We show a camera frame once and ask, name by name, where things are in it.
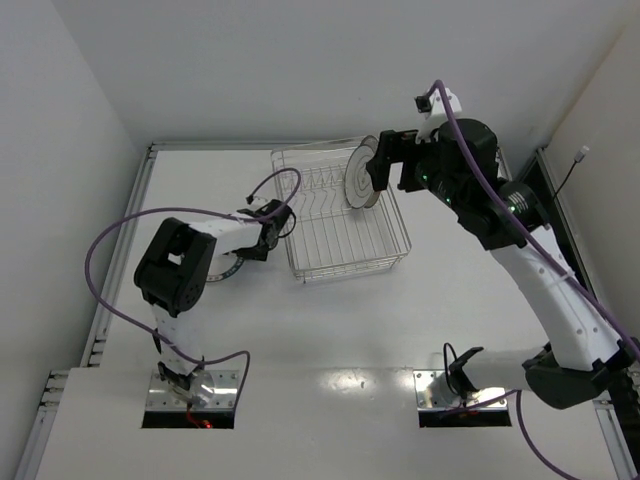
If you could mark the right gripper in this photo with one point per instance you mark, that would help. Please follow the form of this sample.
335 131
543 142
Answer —
392 151

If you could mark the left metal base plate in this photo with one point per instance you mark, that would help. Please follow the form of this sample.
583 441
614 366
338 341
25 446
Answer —
220 387

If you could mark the orange sunburst plate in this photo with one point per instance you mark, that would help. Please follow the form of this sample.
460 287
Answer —
372 145

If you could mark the green rimmed plate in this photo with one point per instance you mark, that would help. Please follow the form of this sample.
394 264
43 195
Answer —
226 274

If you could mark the black rimmed white plate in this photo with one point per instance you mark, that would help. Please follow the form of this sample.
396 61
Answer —
349 181

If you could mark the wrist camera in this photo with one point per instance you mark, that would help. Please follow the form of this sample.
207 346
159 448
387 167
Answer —
432 108
259 206

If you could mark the metal base plate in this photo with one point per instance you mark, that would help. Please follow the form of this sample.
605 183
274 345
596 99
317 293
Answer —
433 395
220 387

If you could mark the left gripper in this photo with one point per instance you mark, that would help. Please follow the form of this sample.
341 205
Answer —
273 226

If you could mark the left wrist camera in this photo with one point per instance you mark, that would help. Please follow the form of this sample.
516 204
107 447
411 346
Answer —
259 206

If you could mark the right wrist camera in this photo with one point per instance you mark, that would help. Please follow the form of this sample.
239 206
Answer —
432 108

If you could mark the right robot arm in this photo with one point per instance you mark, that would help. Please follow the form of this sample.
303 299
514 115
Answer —
583 353

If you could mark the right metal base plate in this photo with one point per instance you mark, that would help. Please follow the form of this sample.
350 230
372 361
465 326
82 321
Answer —
433 395

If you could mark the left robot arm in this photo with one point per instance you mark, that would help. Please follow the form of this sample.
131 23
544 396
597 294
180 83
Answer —
172 276

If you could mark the wire dish rack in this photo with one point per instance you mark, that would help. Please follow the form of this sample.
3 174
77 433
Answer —
327 238

